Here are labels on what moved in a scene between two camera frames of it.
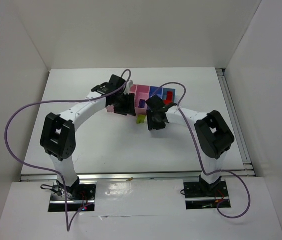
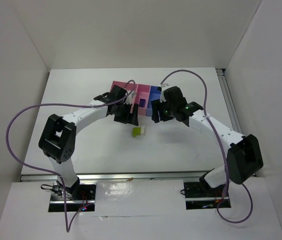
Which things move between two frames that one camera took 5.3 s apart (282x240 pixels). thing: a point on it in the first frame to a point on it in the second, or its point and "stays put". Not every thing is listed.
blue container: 155,90 stays put
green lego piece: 141,119 to 136,131
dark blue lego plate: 142,104 stays put
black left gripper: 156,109 to 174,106
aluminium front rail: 139,176 stays put
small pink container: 141,92 stays put
